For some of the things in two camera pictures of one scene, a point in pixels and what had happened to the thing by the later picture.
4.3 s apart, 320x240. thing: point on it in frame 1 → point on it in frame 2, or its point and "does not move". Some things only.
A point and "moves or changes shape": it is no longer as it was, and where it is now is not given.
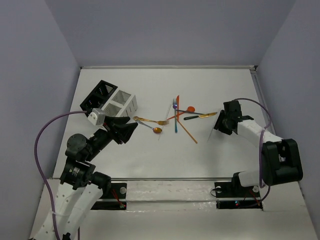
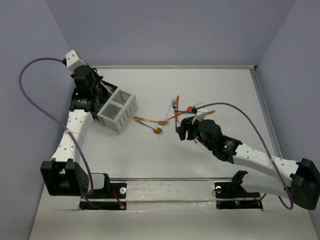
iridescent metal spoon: (155, 130) does not move
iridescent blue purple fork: (174, 105) does not move
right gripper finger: (218, 125) → (181, 131)
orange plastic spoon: (190, 108) does not move
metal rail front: (174, 178) does not move
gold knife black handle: (201, 116) moves or changes shape
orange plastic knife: (177, 102) does not move
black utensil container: (98, 96) does not move
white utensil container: (121, 103) does not move
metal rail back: (173, 67) does not move
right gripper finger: (226, 129) → (186, 122)
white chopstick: (215, 124) → (104, 85)
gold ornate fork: (160, 122) does not move
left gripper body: (115, 131) → (105, 88)
